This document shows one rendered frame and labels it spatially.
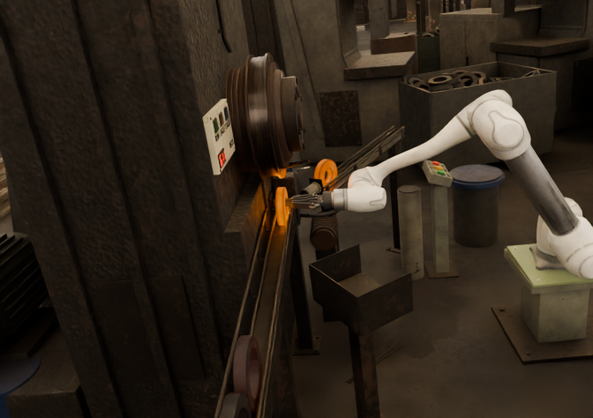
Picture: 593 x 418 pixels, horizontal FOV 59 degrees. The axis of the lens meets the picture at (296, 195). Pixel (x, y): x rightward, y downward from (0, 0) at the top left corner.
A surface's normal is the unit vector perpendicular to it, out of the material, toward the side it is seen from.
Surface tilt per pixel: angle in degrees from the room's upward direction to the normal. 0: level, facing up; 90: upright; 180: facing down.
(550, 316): 90
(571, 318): 90
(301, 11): 90
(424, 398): 1
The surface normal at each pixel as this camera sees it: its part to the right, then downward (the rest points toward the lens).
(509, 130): -0.10, 0.35
